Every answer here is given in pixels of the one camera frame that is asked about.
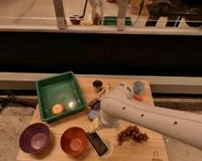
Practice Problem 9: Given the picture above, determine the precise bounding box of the blue object under arm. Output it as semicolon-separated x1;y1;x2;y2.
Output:
88;110;98;121

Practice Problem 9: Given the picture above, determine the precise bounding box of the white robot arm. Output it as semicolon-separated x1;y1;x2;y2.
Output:
101;89;202;150

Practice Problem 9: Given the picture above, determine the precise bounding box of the small dark cup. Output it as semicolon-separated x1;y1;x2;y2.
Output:
92;80;102;90

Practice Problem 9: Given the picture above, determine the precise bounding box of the blue cup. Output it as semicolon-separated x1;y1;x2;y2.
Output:
132;81;144;94

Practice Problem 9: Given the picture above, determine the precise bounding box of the black eraser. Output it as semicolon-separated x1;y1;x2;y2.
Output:
87;132;108;156

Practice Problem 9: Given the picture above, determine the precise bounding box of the small red object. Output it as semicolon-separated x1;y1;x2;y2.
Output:
133;94;143;101

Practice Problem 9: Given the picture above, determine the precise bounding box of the green plastic tray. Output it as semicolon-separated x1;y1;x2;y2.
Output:
35;71;87;123

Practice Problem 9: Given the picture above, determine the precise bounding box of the orange round fruit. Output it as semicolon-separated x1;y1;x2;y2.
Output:
51;103;66;115

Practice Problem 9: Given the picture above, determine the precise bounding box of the wooden board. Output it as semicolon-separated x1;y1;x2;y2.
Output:
16;74;174;161

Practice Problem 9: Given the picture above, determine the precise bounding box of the bunch of dark grapes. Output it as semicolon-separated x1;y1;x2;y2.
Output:
117;125;149;145

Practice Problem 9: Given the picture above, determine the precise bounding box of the orange bowl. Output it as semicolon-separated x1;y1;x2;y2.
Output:
60;126;88;156

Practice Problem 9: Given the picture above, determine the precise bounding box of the purple bowl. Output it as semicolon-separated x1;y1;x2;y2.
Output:
19;123;51;154

